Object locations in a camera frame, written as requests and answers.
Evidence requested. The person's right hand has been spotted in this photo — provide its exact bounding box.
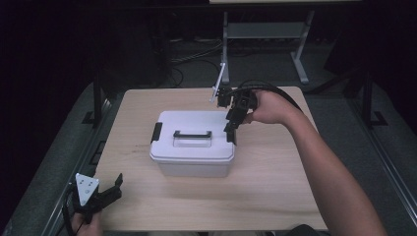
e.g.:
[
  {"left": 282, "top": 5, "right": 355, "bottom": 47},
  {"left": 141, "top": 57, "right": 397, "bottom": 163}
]
[{"left": 244, "top": 89, "right": 298, "bottom": 125}]

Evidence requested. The grey metal table frame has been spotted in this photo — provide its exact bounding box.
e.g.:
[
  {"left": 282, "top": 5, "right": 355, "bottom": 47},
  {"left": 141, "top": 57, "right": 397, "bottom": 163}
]
[{"left": 220, "top": 10, "right": 316, "bottom": 86}]

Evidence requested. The bundle of floor cables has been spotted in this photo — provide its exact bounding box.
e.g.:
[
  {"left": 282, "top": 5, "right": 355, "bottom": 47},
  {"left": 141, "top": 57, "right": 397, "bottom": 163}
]
[{"left": 168, "top": 37, "right": 224, "bottom": 89}]

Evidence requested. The black metal stand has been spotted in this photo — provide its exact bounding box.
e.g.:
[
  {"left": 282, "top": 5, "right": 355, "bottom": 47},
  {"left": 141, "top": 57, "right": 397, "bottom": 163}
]
[
  {"left": 360, "top": 65, "right": 389, "bottom": 129},
  {"left": 82, "top": 65, "right": 109, "bottom": 127}
]

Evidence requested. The right hand-held gripper cable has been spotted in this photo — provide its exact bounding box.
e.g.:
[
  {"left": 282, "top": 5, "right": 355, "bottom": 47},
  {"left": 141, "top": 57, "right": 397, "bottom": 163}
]
[{"left": 229, "top": 80, "right": 303, "bottom": 112}]

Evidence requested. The left hand-held gripper cable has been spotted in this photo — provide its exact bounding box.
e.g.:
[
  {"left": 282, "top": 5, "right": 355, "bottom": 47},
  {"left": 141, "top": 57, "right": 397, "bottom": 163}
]
[{"left": 61, "top": 186, "right": 79, "bottom": 236}]

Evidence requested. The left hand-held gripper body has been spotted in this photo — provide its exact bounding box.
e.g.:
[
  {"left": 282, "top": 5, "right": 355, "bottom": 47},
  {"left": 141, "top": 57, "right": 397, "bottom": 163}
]
[{"left": 71, "top": 172, "right": 106, "bottom": 225}]

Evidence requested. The person's left hand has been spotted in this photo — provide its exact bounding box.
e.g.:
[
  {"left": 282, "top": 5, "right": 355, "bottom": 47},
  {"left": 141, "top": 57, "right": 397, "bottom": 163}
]
[{"left": 71, "top": 212, "right": 103, "bottom": 236}]

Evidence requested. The hand-held gripper cable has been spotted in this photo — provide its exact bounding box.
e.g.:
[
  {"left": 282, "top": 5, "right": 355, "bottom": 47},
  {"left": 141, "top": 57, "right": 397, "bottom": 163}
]
[
  {"left": 229, "top": 80, "right": 303, "bottom": 112},
  {"left": 61, "top": 186, "right": 79, "bottom": 236}
]

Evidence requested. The aluminium floor rail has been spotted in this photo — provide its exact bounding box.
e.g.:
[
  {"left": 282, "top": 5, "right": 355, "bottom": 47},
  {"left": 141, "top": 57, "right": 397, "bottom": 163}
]
[
  {"left": 348, "top": 97, "right": 417, "bottom": 227},
  {"left": 40, "top": 97, "right": 114, "bottom": 236}
]

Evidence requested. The white plastic storage box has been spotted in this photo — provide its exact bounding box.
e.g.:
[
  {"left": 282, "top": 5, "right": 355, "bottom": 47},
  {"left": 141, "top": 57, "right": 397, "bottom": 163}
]
[{"left": 150, "top": 155, "right": 235, "bottom": 178}]

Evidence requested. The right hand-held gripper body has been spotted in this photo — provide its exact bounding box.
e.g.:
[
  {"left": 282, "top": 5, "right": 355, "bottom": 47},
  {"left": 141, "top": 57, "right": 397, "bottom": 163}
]
[{"left": 209, "top": 62, "right": 259, "bottom": 112}]

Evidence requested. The white lid with black handle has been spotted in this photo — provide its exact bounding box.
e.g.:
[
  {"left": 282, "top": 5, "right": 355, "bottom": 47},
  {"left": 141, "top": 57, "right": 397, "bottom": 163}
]
[{"left": 149, "top": 109, "right": 238, "bottom": 162}]

